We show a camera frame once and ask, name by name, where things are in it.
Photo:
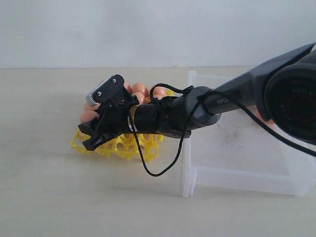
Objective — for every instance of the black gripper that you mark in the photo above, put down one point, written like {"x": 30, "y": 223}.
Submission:
{"x": 113, "y": 121}

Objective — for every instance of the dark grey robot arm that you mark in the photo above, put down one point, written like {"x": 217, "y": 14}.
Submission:
{"x": 281, "y": 90}

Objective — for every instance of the yellow plastic egg tray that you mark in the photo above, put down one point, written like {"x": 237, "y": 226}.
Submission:
{"x": 119, "y": 147}

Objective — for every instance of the clear plastic bin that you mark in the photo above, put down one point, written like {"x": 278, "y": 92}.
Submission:
{"x": 237, "y": 153}

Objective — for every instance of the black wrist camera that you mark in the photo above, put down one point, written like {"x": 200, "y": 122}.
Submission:
{"x": 111, "y": 89}

